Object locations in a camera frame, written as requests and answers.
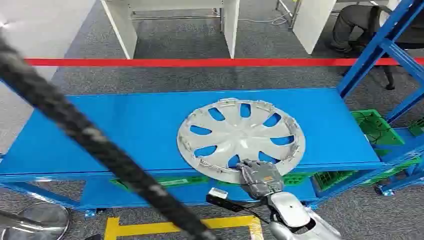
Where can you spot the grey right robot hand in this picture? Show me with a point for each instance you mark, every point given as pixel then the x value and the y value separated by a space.
pixel 261 180

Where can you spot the black robot foot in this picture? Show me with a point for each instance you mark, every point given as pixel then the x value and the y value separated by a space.
pixel 93 237

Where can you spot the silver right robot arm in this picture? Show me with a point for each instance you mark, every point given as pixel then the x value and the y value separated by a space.
pixel 291 212

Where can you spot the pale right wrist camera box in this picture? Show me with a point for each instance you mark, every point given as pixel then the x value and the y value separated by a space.
pixel 218 193

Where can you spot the red barrier tape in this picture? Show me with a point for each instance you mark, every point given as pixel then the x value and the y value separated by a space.
pixel 198 62

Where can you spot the silver plastic wheel hubcap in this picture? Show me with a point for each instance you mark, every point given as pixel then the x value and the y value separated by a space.
pixel 238 136

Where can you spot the white desk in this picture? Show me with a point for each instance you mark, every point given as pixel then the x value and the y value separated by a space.
pixel 311 23
pixel 127 30

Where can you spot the yellow floor tape outline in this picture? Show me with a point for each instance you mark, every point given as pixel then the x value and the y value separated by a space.
pixel 165 227

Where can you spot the person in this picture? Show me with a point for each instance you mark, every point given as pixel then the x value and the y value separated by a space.
pixel 351 20

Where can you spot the green plastic crate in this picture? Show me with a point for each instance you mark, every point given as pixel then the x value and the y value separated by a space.
pixel 331 179
pixel 185 181
pixel 376 127

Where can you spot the blue metal shelf table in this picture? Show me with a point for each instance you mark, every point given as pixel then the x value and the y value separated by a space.
pixel 116 132

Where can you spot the blue metal rack frame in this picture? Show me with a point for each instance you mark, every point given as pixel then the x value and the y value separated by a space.
pixel 384 43

